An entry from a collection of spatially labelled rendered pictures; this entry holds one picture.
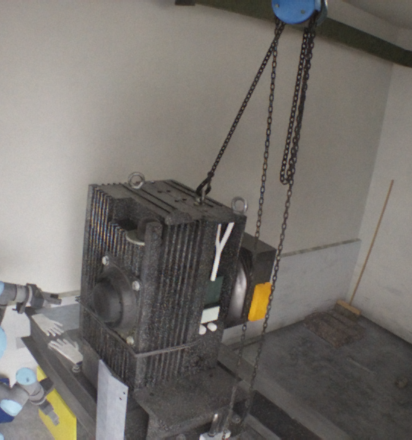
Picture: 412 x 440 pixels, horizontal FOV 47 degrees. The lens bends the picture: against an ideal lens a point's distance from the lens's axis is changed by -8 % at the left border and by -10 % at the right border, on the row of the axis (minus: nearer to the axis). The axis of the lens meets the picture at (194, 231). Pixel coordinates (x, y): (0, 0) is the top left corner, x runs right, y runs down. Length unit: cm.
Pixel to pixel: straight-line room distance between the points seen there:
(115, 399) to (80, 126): 152
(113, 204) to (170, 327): 52
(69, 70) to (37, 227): 88
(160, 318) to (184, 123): 155
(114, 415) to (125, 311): 42
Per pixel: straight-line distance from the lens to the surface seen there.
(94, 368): 238
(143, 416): 231
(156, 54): 298
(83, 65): 276
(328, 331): 454
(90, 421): 262
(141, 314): 187
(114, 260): 196
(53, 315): 298
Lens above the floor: 220
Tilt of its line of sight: 20 degrees down
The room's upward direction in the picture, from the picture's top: 9 degrees clockwise
